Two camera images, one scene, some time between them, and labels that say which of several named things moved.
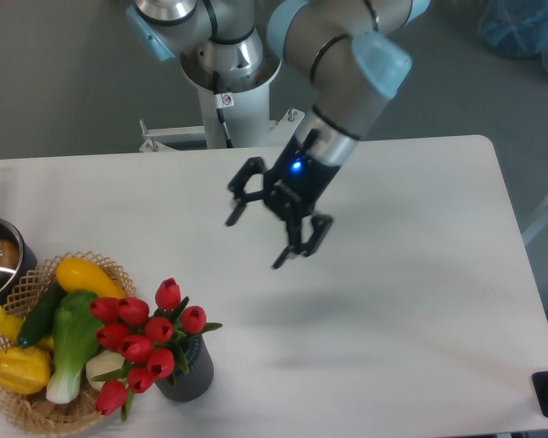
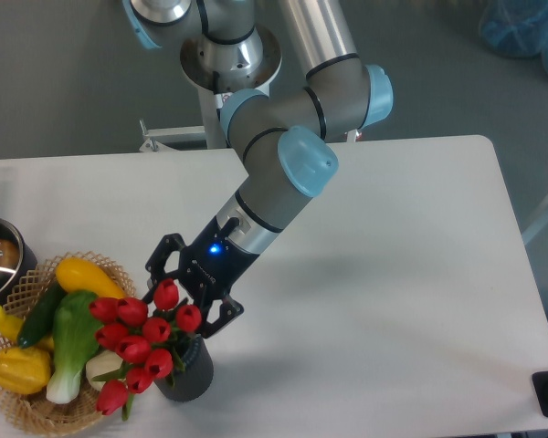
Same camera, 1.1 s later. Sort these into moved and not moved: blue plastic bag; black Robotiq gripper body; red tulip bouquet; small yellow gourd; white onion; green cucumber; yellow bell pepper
Moved: black Robotiq gripper body
Not moved: blue plastic bag; white onion; green cucumber; small yellow gourd; yellow bell pepper; red tulip bouquet
